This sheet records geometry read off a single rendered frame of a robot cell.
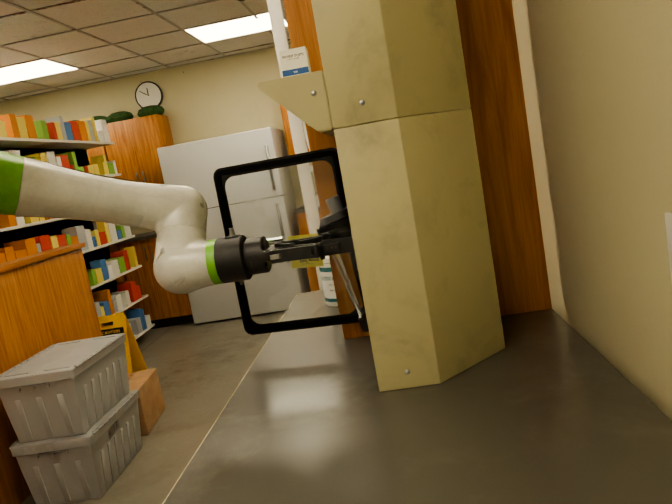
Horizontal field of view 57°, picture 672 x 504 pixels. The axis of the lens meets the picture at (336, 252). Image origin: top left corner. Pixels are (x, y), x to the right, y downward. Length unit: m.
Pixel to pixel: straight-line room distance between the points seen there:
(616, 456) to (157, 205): 0.92
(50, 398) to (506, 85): 2.48
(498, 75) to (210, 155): 4.91
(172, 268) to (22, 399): 2.11
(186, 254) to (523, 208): 0.75
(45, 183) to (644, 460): 1.06
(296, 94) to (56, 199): 0.50
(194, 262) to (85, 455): 2.11
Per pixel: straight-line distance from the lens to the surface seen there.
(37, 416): 3.29
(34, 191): 1.27
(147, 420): 3.93
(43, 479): 3.41
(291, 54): 1.18
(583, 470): 0.85
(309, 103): 1.08
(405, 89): 1.09
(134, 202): 1.30
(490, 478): 0.84
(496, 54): 1.47
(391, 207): 1.07
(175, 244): 1.27
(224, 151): 6.15
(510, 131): 1.46
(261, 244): 1.23
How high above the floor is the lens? 1.35
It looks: 8 degrees down
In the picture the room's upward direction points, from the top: 10 degrees counter-clockwise
